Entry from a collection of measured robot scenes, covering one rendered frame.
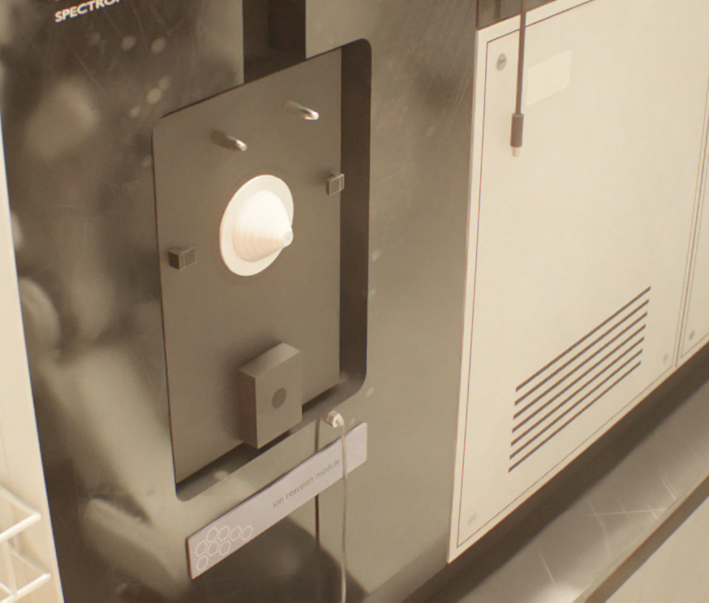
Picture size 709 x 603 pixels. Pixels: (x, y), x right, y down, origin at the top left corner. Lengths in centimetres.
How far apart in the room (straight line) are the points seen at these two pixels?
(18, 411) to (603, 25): 58
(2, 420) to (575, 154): 54
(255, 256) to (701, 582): 92
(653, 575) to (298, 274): 68
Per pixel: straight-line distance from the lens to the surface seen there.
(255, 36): 82
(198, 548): 90
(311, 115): 82
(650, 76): 120
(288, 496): 95
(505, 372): 114
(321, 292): 91
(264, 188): 83
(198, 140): 78
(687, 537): 150
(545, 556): 131
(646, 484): 142
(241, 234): 82
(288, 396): 90
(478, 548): 130
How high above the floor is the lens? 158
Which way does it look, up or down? 29 degrees down
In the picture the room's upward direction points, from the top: 1 degrees clockwise
